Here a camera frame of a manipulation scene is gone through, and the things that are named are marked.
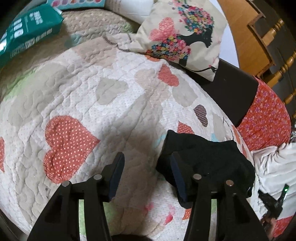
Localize wooden stair railing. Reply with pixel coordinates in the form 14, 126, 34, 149
247, 12, 296, 121

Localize black pants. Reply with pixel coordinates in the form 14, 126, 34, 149
156, 130, 255, 198

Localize red floral cushion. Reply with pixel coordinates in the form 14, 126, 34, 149
237, 79, 291, 151

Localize dark brown sofa backrest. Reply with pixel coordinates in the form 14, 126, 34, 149
186, 59, 258, 127

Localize floral lady print pillow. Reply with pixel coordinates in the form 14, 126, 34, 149
128, 1, 227, 81

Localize white fluffy blanket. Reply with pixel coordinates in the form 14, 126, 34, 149
249, 143, 296, 219

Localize teal product box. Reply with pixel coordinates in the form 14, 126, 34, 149
1, 4, 63, 67

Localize pastel dotted teal box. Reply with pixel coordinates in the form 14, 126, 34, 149
47, 0, 105, 10

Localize heart patterned quilt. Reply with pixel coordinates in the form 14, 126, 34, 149
1, 10, 252, 240

